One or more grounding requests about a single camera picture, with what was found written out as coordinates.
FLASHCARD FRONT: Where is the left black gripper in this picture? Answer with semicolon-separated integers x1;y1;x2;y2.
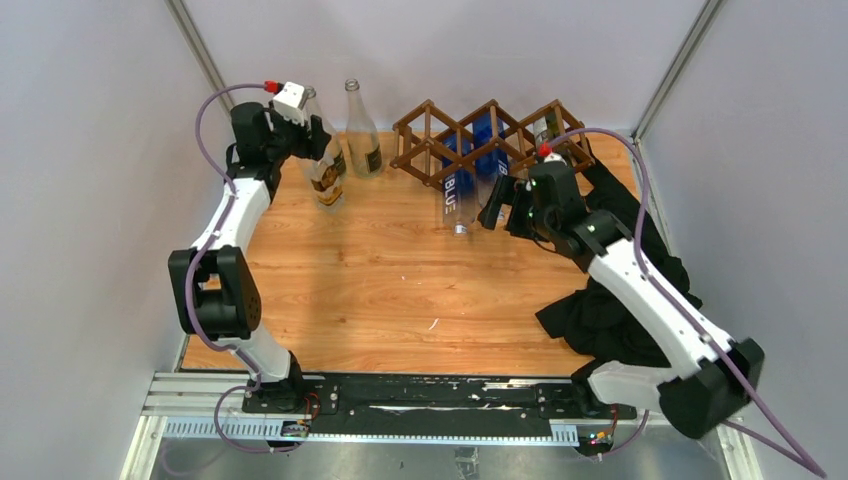
264;102;330;165

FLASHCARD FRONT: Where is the clear bottle black cap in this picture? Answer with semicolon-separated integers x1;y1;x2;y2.
297;153;344;213

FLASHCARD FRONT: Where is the clear glass bottle gold label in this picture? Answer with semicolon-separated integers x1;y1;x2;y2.
344;78;383;178

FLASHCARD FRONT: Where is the blue clear square bottle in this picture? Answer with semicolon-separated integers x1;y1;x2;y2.
442;167;479;235

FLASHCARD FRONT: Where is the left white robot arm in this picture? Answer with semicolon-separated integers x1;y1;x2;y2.
168;102;331;413

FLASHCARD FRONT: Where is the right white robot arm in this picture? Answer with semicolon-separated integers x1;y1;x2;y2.
478;161;765;439

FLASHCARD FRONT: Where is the dark green wine bottle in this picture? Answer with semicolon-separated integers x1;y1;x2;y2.
532;112;566;157

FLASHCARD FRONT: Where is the brown wooden wine rack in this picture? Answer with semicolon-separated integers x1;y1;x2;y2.
389;99;594;193

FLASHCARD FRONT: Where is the black cloth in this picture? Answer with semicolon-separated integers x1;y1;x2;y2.
536;160;703;368

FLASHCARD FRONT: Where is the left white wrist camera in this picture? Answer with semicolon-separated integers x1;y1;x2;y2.
271;82;310;126

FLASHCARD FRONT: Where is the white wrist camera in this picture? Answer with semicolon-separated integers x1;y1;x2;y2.
543;152;572;168
271;82;310;126

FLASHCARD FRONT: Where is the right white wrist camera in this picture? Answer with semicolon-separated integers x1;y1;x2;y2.
543;152;572;168

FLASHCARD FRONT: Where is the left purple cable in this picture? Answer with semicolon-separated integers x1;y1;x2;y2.
182;80;299;455

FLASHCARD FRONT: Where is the purple cable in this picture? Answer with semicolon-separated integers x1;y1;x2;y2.
537;127;828;480
182;80;299;455

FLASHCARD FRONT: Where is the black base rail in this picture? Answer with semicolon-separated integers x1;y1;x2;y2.
241;372;637;444

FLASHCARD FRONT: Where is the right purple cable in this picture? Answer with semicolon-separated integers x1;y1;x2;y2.
537;127;828;480

